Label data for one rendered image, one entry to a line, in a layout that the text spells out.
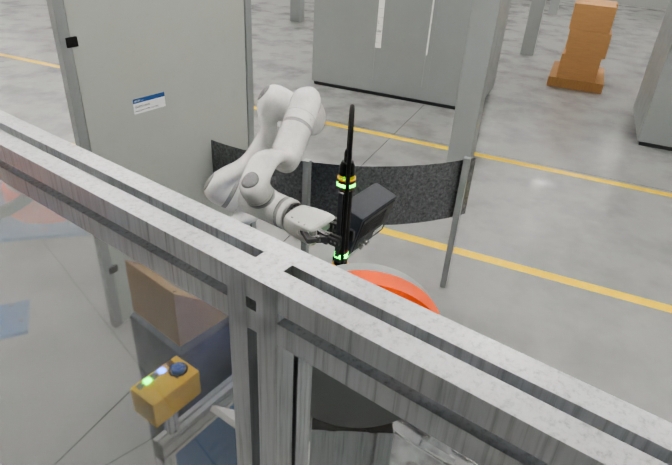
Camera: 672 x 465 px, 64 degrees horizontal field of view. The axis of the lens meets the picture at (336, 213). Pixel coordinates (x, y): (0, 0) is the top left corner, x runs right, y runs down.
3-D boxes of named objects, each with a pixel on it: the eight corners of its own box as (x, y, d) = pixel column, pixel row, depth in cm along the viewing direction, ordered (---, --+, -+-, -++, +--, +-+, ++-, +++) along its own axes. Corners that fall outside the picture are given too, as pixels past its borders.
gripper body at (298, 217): (302, 219, 143) (336, 234, 137) (277, 235, 135) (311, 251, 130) (303, 195, 139) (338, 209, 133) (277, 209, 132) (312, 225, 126)
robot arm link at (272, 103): (237, 222, 190) (196, 202, 185) (241, 204, 200) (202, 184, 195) (312, 112, 168) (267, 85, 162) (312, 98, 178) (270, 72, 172)
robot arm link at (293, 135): (297, 99, 143) (260, 193, 128) (315, 138, 155) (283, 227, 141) (268, 99, 146) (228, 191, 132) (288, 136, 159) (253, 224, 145)
